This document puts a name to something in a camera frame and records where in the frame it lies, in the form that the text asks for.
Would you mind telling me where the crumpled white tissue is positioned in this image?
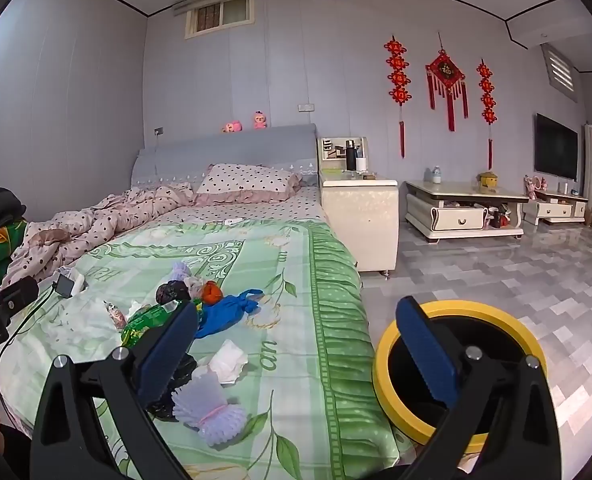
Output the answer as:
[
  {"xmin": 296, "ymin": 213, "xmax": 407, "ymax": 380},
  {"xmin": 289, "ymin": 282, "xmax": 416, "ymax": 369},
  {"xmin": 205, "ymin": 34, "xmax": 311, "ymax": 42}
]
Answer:
[{"xmin": 196, "ymin": 339, "xmax": 249, "ymax": 386}]

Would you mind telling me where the long red knot string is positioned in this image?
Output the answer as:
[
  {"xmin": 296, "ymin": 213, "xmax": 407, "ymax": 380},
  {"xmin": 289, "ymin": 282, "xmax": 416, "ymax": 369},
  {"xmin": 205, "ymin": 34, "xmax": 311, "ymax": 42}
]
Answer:
[{"xmin": 383, "ymin": 36, "xmax": 413, "ymax": 159}]

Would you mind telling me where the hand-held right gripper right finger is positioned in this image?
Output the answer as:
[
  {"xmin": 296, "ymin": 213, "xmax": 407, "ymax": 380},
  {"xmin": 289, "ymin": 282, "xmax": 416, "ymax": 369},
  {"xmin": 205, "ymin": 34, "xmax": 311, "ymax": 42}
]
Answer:
[{"xmin": 395, "ymin": 296, "xmax": 564, "ymax": 480}]

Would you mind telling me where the small pink snack wrapper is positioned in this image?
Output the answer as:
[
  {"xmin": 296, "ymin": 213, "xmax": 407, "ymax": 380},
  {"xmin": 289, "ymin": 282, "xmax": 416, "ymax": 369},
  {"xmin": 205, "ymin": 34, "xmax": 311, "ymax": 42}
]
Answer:
[{"xmin": 103, "ymin": 300, "xmax": 129, "ymax": 331}]

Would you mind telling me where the white standing air conditioner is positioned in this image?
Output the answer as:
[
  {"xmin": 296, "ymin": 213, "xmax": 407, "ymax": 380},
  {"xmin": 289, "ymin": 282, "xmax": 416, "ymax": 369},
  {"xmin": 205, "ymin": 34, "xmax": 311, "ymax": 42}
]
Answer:
[{"xmin": 582, "ymin": 122, "xmax": 592, "ymax": 198}]

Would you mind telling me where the polka dot pillow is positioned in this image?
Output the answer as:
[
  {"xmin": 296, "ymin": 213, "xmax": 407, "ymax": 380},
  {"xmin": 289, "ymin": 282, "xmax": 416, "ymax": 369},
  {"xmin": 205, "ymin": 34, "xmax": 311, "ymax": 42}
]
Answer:
[{"xmin": 194, "ymin": 163, "xmax": 303, "ymax": 206}]

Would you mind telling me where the crumpled pale wrapper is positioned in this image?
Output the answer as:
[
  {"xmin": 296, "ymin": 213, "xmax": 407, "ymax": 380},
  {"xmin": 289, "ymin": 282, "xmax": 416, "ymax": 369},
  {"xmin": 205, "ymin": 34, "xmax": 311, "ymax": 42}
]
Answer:
[{"xmin": 185, "ymin": 275, "xmax": 207, "ymax": 301}]

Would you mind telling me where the cream nightstand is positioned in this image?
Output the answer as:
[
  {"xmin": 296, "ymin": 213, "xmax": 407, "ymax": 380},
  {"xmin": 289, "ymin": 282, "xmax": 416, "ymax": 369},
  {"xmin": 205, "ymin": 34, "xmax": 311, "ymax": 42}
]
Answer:
[{"xmin": 321, "ymin": 172, "xmax": 399, "ymax": 277}]

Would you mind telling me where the short red knot string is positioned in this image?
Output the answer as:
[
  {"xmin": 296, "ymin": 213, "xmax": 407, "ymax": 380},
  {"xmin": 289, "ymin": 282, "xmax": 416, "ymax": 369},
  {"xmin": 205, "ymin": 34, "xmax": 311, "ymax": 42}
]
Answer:
[{"xmin": 477, "ymin": 59, "xmax": 498, "ymax": 171}]

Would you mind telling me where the cream television stand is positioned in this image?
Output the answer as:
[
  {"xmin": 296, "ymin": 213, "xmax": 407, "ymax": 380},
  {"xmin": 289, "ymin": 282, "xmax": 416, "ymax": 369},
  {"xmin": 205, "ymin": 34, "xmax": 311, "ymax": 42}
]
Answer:
[{"xmin": 523, "ymin": 190, "xmax": 589, "ymax": 225}]

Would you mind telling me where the pink polka dot duvet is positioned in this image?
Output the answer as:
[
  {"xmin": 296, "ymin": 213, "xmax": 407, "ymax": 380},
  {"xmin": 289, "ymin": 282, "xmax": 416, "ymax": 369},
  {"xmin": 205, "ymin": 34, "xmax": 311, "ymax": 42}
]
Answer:
[{"xmin": 0, "ymin": 183, "xmax": 197, "ymax": 291}]

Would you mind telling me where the cream coffee table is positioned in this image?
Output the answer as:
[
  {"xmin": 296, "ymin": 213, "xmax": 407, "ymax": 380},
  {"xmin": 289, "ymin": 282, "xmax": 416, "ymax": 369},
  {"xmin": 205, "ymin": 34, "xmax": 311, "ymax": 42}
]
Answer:
[{"xmin": 405, "ymin": 180, "xmax": 529, "ymax": 243}]

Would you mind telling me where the green floral blanket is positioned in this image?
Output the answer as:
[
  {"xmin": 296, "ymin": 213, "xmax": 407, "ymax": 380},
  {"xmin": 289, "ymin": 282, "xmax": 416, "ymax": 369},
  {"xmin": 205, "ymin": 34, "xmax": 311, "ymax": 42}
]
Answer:
[{"xmin": 0, "ymin": 220, "xmax": 417, "ymax": 480}]

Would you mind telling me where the orange peel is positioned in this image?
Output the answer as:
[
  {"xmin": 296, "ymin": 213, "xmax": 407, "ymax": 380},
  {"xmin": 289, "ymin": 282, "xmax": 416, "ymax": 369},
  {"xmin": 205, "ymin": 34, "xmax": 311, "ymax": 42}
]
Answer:
[{"xmin": 201, "ymin": 281, "xmax": 225, "ymax": 306}]

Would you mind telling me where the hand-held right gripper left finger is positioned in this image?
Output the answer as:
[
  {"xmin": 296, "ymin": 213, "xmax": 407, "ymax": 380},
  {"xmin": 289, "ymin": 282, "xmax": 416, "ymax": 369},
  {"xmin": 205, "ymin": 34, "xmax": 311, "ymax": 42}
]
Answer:
[{"xmin": 30, "ymin": 301, "xmax": 199, "ymax": 480}]

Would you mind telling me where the small barred window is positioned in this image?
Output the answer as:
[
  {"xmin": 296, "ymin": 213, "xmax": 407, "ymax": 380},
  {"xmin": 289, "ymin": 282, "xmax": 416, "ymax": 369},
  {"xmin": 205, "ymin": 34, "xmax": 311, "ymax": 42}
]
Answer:
[{"xmin": 184, "ymin": 0, "xmax": 255, "ymax": 40}]

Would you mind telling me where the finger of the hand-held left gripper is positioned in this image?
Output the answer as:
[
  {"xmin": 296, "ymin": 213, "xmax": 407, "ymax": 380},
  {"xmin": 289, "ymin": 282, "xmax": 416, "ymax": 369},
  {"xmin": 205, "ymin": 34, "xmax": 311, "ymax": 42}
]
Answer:
[{"xmin": 0, "ymin": 276, "xmax": 40, "ymax": 313}]

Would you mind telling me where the pink doll figure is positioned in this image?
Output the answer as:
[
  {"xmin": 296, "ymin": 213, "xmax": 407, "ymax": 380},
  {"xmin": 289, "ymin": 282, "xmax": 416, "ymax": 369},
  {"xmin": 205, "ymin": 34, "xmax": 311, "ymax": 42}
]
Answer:
[{"xmin": 523, "ymin": 175, "xmax": 547, "ymax": 200}]

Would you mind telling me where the window with white blind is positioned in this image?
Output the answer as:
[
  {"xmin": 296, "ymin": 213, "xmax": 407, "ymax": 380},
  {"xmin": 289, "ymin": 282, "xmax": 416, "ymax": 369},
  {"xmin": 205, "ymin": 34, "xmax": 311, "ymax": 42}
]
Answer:
[{"xmin": 541, "ymin": 43, "xmax": 576, "ymax": 104}]

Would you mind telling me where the black plastic bag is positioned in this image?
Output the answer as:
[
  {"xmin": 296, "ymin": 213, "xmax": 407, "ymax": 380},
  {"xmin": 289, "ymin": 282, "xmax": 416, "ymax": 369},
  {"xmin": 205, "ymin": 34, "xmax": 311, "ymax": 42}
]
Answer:
[
  {"xmin": 156, "ymin": 281, "xmax": 191, "ymax": 306},
  {"xmin": 146, "ymin": 352, "xmax": 197, "ymax": 422}
]

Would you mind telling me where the blue plastic bag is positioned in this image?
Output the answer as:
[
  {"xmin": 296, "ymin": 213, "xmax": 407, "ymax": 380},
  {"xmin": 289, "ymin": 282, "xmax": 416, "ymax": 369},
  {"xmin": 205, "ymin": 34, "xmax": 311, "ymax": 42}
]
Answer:
[{"xmin": 193, "ymin": 289, "xmax": 264, "ymax": 339}]

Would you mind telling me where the grey bed headboard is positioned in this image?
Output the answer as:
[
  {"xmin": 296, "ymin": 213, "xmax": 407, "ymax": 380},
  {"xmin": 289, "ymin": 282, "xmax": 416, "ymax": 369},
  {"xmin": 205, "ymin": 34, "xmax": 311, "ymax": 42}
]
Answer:
[{"xmin": 130, "ymin": 123, "xmax": 319, "ymax": 196}]

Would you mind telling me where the black wall television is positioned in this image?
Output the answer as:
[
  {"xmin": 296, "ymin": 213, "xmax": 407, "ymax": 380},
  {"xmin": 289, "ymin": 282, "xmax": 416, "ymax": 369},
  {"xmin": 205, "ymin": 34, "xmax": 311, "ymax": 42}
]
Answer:
[{"xmin": 533, "ymin": 113, "xmax": 579, "ymax": 182}]

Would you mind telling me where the yellow rimmed black trash bin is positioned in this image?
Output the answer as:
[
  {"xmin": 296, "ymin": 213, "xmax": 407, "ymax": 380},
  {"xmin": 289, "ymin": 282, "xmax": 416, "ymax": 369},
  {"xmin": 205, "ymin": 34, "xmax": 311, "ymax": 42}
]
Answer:
[{"xmin": 372, "ymin": 300, "xmax": 548, "ymax": 456}]

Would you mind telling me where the red diamond knot ornament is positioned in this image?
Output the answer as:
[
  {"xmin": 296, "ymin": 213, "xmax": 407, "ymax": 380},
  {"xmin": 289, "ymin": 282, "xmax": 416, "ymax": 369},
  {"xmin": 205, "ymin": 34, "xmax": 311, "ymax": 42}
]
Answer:
[{"xmin": 425, "ymin": 32, "xmax": 469, "ymax": 132}]

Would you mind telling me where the green snack packet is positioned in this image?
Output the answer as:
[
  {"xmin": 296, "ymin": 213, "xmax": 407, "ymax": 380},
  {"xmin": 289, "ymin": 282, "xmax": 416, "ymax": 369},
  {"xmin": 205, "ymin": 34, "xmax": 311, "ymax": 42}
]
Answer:
[{"xmin": 120, "ymin": 301, "xmax": 187, "ymax": 348}]

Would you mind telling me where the black cable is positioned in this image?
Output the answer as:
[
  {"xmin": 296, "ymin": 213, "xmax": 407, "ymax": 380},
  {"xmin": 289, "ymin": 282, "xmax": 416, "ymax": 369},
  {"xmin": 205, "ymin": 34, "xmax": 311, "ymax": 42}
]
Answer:
[{"xmin": 0, "ymin": 285, "xmax": 59, "ymax": 401}]

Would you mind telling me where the polka dot bedsheet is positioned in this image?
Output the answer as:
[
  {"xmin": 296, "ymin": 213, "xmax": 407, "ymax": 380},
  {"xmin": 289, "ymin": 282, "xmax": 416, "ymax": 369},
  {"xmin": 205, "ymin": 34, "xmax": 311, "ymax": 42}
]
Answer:
[{"xmin": 148, "ymin": 186, "xmax": 329, "ymax": 226}]

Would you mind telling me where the purple foam fruit net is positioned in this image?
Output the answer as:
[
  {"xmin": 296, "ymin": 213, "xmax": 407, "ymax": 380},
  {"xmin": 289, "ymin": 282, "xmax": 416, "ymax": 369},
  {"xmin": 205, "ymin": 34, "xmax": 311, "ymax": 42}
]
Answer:
[{"xmin": 172, "ymin": 371, "xmax": 247, "ymax": 447}]

